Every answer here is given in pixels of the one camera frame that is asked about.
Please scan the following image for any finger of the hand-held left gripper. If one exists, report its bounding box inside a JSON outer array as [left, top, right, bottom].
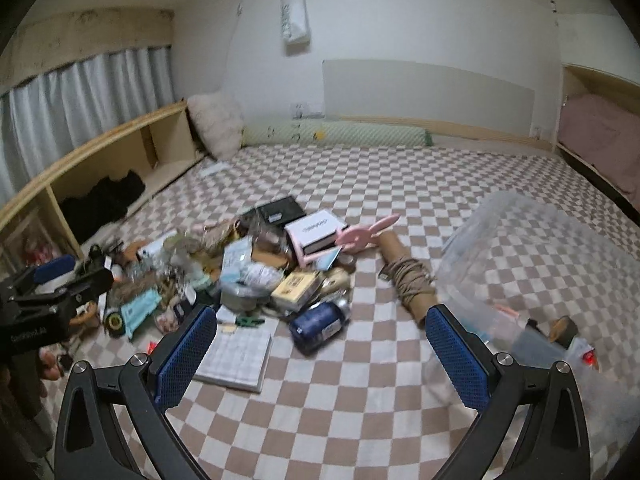
[[10, 255, 76, 293], [50, 267, 115, 308]]

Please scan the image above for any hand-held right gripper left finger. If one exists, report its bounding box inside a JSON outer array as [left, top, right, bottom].
[[55, 305, 218, 480]]

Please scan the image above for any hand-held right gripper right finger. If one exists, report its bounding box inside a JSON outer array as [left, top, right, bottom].
[[425, 304, 586, 480]]

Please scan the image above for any clear plastic container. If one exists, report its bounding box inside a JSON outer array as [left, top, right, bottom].
[[434, 190, 640, 461]]

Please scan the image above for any person's left hand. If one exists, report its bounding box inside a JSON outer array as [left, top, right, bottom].
[[40, 350, 63, 380]]

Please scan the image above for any display box with red doll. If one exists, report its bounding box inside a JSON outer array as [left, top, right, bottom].
[[9, 214, 67, 272]]

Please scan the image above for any white grid notebook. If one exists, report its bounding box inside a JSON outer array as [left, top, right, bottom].
[[192, 317, 274, 394]]

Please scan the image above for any teal wet wipes packet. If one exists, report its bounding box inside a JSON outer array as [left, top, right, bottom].
[[119, 289, 164, 337]]

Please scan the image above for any black cloth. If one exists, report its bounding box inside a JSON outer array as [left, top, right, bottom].
[[59, 169, 146, 234]]

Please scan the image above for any cardboard tube with twine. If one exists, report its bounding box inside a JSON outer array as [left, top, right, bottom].
[[377, 232, 444, 327]]

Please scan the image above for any checkered bed sheet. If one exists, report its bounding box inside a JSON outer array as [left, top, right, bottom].
[[30, 145, 640, 480]]

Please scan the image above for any yellow card box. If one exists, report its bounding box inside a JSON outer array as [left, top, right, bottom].
[[271, 270, 324, 312]]

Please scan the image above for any navy blue jar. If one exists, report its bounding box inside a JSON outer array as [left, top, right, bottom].
[[288, 295, 351, 356]]

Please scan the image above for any long wooden shelf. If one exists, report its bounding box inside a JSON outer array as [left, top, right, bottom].
[[0, 100, 206, 281]]

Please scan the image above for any flat black box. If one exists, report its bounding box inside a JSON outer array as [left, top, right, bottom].
[[239, 197, 306, 229]]

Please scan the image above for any grey window curtain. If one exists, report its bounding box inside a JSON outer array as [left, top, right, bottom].
[[0, 45, 176, 207]]

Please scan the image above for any white box with black edge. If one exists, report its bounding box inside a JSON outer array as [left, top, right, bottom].
[[284, 211, 349, 257]]

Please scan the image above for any white fluffy pillow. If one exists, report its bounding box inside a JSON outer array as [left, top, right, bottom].
[[187, 92, 245, 161]]

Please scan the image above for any beige curtain valance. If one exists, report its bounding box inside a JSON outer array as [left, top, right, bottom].
[[0, 7, 176, 97]]

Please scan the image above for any green bolster pillow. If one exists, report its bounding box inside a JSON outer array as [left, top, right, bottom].
[[242, 120, 434, 149]]

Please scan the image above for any pink bedding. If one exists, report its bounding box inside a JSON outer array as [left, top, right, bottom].
[[557, 92, 640, 197]]

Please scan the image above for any hanging white paper bag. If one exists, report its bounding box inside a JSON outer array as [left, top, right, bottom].
[[279, 0, 311, 56]]

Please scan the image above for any white wall panel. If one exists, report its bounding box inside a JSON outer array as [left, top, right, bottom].
[[322, 58, 535, 138]]

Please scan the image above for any white wall socket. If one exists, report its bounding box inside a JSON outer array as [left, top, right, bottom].
[[291, 102, 326, 121]]

